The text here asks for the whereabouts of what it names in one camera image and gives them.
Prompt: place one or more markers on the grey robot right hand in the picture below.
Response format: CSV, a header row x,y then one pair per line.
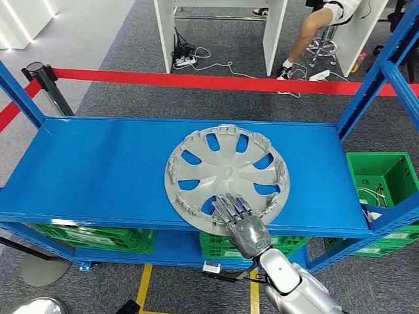
x,y
248,236

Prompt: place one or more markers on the grey plastic wheel hubcap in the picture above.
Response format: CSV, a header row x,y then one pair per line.
x,y
226,169

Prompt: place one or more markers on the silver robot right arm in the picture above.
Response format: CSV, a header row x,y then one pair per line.
x,y
294,294

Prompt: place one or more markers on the blue metal shelf rack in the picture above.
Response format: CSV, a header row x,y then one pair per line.
x,y
98,173

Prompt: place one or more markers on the green plastic crate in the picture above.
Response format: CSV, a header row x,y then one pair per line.
x,y
392,173
216,247
98,238
392,242

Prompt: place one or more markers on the yellow floor tape square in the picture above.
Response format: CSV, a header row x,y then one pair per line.
x,y
143,286

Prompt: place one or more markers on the white power strip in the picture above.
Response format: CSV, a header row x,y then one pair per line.
x,y
318,75
186,61

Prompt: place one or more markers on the chrome stool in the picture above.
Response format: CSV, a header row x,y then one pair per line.
x,y
322,45

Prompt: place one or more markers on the person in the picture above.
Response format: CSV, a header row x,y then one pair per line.
x,y
311,26

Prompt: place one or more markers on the orange small object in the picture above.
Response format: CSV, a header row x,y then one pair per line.
x,y
358,63

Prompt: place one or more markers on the black office chair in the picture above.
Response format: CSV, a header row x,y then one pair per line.
x,y
398,17

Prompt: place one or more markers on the white glossy plinth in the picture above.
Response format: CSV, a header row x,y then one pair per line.
x,y
20,21

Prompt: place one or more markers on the black right camera bracket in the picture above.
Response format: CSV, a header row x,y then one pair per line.
x,y
235,277

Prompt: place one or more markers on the black camera bracket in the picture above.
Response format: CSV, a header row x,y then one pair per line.
x,y
235,277
128,307

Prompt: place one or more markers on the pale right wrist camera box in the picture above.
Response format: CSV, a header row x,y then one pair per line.
x,y
211,267

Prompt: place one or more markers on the black left camera bracket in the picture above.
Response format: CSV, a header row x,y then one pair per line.
x,y
128,307

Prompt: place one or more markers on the black stanchion post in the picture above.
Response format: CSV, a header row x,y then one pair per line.
x,y
45,271
52,91

